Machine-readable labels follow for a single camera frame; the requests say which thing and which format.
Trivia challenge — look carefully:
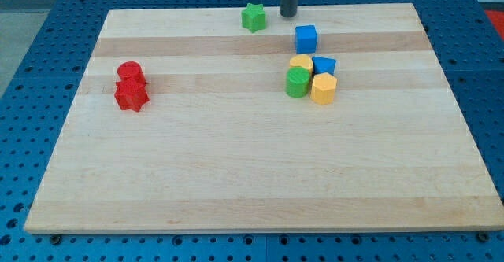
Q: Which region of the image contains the blue cube block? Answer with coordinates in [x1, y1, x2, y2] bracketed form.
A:
[295, 25, 318, 54]

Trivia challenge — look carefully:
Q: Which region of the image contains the green star block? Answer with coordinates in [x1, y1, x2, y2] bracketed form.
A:
[241, 3, 267, 33]

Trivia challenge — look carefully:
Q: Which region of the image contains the yellow heart block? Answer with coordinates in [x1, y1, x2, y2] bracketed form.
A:
[289, 54, 313, 75]

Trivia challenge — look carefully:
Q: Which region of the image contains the blue triangle block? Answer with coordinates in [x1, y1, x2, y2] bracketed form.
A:
[312, 56, 337, 76]

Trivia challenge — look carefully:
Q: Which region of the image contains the green cylinder block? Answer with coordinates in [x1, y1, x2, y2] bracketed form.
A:
[285, 67, 310, 98]

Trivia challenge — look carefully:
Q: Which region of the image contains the yellow hexagon block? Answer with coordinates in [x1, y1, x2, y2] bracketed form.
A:
[310, 72, 338, 105]

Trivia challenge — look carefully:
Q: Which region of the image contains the light wooden board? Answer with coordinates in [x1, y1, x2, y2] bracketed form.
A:
[24, 3, 503, 234]

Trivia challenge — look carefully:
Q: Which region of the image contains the red cylinder block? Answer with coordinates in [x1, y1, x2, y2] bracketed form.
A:
[117, 61, 146, 84]

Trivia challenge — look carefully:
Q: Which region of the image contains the red star block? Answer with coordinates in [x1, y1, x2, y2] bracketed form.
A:
[114, 79, 150, 112]

